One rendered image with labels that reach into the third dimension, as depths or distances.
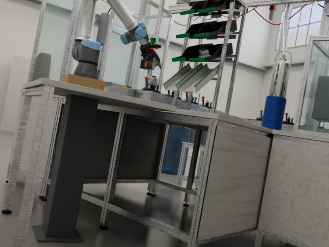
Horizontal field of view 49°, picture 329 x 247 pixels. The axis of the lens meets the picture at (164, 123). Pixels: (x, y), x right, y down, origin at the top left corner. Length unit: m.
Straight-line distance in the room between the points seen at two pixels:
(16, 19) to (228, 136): 9.01
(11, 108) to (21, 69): 1.06
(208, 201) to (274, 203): 0.68
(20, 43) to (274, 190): 8.85
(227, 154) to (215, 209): 0.32
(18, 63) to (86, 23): 7.84
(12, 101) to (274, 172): 8.16
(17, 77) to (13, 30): 1.30
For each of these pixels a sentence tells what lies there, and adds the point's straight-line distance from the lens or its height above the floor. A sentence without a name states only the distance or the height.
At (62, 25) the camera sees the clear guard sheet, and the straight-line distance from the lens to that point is 3.30.
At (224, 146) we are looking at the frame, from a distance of 2.06.
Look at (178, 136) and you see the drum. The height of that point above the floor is 0.65.
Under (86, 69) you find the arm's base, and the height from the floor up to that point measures 0.99.
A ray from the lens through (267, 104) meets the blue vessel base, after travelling 2.93.
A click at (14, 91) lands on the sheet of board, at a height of 1.00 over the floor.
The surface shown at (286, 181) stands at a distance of 2.55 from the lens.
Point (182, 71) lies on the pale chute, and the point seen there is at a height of 1.14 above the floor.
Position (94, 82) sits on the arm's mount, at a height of 0.93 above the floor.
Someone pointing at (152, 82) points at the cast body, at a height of 1.04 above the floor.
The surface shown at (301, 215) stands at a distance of 2.53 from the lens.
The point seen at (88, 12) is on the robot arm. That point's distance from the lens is 2.37.
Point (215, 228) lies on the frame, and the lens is 2.17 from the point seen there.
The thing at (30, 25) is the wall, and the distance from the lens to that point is 10.61.
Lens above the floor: 0.73
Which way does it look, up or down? 1 degrees up
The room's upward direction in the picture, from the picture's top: 10 degrees clockwise
